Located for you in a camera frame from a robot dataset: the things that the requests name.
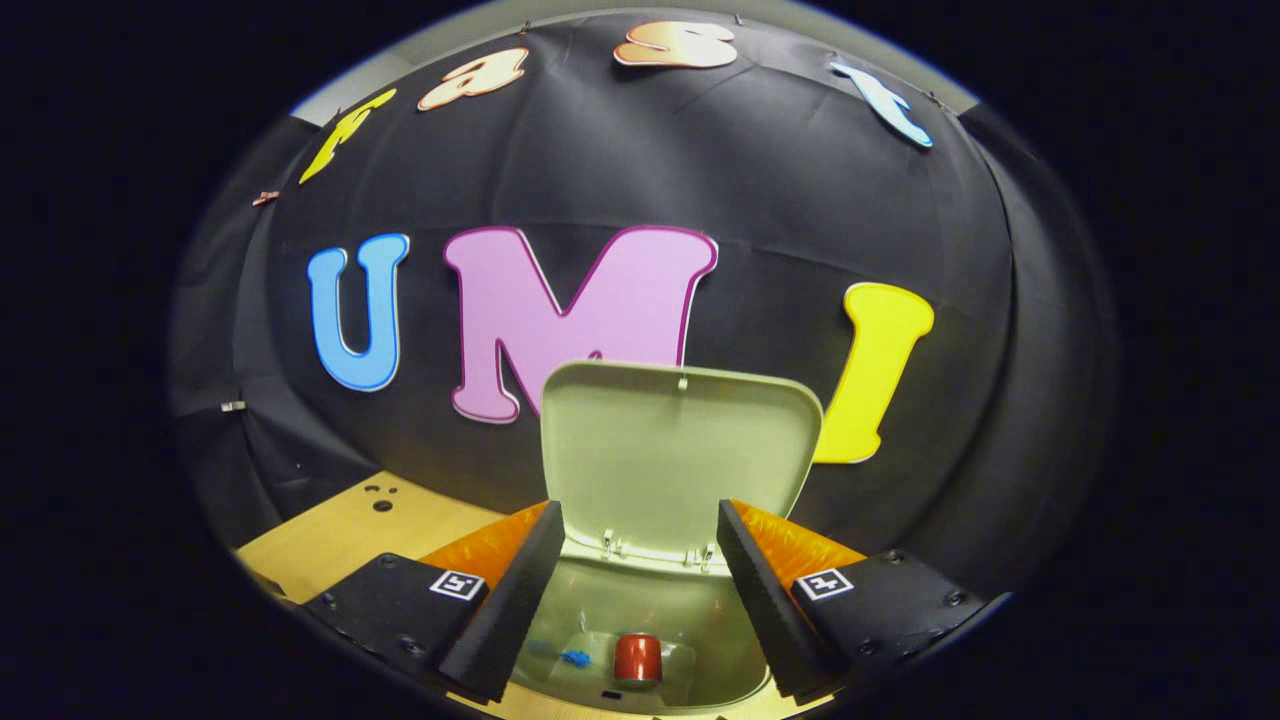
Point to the black backdrop cloth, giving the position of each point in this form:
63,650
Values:
750,170

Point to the green desktop garbage bin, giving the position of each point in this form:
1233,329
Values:
680,460

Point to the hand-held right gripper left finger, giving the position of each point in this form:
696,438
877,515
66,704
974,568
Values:
510,600

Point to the blue paper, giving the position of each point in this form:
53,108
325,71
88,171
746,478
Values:
576,658

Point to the copper metal clip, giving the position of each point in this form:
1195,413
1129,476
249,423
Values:
265,197

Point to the orange pop can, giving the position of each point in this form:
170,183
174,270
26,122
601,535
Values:
637,658

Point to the wooden desktop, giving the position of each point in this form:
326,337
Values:
330,540

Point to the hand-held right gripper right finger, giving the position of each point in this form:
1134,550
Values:
765,600

